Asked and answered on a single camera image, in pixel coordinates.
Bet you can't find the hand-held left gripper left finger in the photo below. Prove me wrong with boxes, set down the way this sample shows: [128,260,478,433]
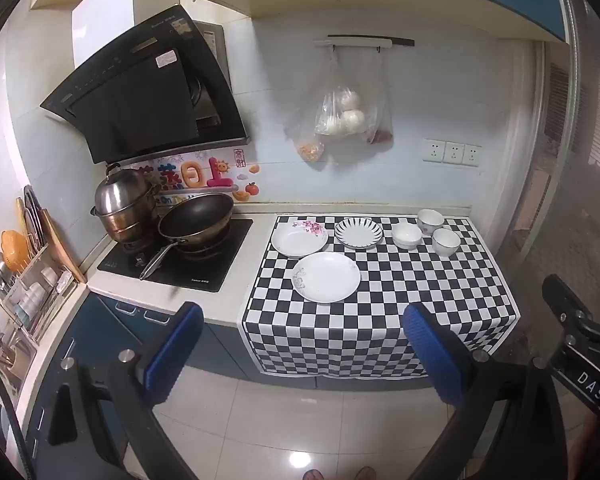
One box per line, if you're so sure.
[25,301,206,480]

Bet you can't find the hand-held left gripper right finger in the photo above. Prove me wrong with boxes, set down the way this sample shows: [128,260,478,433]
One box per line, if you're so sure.
[402,301,570,480]

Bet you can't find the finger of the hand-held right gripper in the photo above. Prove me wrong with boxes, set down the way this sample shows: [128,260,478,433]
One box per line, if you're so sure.
[541,274,594,332]

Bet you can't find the blue rim white bowl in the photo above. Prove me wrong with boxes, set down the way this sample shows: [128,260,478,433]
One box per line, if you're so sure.
[417,208,445,235]
[432,228,462,258]

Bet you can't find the blue striped white plate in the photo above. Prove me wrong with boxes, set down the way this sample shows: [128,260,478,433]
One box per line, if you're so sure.
[334,216,384,251]

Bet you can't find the pink floral white plate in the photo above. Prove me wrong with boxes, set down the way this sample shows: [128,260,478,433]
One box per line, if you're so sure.
[271,219,330,256]

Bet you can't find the black and white checkered cloth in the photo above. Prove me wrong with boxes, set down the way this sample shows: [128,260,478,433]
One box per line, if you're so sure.
[236,214,521,378]

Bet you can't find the black gas stove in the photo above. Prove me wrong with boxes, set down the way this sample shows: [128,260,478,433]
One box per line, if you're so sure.
[96,217,254,293]

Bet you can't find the wide white bowl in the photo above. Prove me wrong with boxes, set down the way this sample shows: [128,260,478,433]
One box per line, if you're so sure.
[391,222,423,251]

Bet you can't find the large white plate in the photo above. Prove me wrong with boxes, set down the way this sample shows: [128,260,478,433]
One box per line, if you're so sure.
[292,252,362,304]

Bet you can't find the wooden cutting board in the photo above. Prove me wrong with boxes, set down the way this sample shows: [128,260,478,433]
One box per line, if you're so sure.
[40,208,87,285]

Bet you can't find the metal dish rack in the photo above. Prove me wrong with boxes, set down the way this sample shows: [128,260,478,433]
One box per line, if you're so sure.
[0,240,78,356]

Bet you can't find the steel steamer pot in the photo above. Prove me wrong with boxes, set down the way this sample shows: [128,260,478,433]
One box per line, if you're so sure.
[91,162,162,243]

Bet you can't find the orange colander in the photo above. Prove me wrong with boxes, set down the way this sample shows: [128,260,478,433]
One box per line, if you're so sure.
[1,230,33,268]

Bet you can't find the plastic bag with red contents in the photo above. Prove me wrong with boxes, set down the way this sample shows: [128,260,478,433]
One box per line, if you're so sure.
[362,52,395,145]

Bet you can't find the plastic bag with orange contents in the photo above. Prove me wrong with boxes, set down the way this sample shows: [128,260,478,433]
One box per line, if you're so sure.
[284,110,326,163]

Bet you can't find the black range hood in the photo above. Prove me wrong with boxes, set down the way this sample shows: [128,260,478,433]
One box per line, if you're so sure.
[40,4,251,165]

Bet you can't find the plastic bag of white buns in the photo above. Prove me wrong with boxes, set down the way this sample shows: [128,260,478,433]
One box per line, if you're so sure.
[314,52,368,137]

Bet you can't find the white hood chimney cover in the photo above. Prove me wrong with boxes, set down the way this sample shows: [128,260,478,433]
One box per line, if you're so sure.
[71,0,203,71]

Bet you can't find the black wok with handle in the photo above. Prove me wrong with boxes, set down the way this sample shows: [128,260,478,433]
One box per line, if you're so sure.
[139,192,235,281]

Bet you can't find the colourful wall stickers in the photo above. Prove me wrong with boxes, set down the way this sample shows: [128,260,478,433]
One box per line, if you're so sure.
[135,156,261,206]

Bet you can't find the wall hook rail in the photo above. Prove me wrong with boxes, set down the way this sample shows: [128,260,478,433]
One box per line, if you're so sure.
[314,35,415,52]

